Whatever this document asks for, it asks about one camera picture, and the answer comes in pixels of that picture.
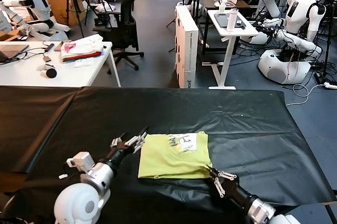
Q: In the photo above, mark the white tissue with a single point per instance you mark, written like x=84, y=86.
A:
x=81, y=64

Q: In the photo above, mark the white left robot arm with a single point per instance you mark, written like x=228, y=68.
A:
x=79, y=203

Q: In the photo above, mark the small white device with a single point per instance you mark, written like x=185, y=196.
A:
x=42, y=67

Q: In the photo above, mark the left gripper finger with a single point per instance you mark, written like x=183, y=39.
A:
x=137, y=143
x=117, y=142

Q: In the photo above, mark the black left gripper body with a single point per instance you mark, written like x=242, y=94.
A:
x=119, y=155

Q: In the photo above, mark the yellow-green t-shirt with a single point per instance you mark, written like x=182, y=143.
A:
x=168, y=160

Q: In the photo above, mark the red folded garment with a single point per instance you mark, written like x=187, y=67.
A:
x=87, y=54

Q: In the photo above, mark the green folded garment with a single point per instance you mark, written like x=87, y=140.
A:
x=76, y=60

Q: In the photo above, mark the black plastic table cover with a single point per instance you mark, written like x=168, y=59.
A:
x=250, y=142
x=31, y=124

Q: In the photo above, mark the white power strip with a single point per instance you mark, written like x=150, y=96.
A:
x=330, y=85

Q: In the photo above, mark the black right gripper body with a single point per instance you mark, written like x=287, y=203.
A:
x=233, y=189

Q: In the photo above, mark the dark grey tablet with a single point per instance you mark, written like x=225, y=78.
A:
x=220, y=19

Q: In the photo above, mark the white robot with black panel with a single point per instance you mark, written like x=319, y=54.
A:
x=39, y=5

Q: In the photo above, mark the black power brick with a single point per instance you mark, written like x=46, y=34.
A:
x=319, y=77

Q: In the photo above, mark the black adapter dongle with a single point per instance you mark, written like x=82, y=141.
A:
x=49, y=47

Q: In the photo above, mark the tall white carton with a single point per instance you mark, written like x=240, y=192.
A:
x=188, y=50

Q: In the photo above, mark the white standing desk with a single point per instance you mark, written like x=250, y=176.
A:
x=237, y=33

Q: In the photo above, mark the black office chair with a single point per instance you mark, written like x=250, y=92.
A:
x=127, y=23

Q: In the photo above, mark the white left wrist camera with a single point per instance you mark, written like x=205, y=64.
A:
x=83, y=162

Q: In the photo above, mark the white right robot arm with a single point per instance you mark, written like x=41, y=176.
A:
x=260, y=210

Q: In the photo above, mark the black camera tripod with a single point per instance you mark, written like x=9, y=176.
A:
x=101, y=0
x=72, y=0

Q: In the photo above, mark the black stand pole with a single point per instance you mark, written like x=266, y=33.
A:
x=327, y=37

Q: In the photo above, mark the grey laptop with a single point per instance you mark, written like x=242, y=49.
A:
x=10, y=50

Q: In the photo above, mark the small black remote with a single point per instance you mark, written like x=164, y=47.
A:
x=241, y=25

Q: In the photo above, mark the brown cardboard box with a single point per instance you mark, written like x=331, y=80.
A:
x=59, y=8

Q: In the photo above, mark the white humanoid robot round base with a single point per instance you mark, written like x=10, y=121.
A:
x=281, y=68

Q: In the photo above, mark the white water bottle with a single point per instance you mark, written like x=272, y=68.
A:
x=231, y=21

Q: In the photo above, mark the black cylinder speaker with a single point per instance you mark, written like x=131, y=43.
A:
x=51, y=73

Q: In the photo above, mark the white work table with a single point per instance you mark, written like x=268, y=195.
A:
x=26, y=79

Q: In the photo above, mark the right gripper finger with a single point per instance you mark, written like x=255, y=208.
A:
x=218, y=187
x=227, y=175

